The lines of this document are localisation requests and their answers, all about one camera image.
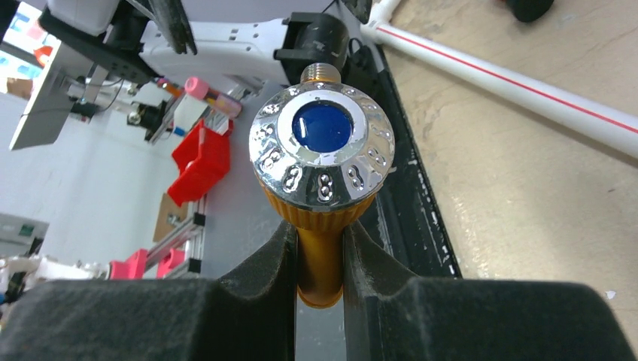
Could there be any white PVC pipe frame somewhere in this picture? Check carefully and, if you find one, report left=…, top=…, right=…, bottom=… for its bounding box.
left=360, top=1, right=637, bottom=157

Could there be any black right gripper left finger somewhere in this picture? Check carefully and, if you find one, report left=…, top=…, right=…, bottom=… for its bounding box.
left=1, top=222, right=296, bottom=360

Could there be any red black faucet piece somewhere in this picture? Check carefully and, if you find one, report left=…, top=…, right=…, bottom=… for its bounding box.
left=503, top=0, right=554, bottom=23

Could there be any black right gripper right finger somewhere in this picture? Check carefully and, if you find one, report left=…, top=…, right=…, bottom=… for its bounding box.
left=343, top=223, right=635, bottom=360

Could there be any orange water faucet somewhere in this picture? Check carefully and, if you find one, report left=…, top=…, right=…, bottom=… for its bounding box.
left=248, top=62, right=395, bottom=308

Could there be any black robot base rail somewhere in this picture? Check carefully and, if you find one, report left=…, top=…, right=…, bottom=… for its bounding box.
left=348, top=39, right=462, bottom=278

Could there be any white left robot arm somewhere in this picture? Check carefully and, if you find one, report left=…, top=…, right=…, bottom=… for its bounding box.
left=38, top=1, right=349, bottom=86

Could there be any red storage bin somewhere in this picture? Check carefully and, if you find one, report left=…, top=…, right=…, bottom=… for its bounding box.
left=167, top=119, right=234, bottom=206

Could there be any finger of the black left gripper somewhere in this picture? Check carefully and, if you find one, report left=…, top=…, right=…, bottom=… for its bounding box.
left=149, top=0, right=197, bottom=55

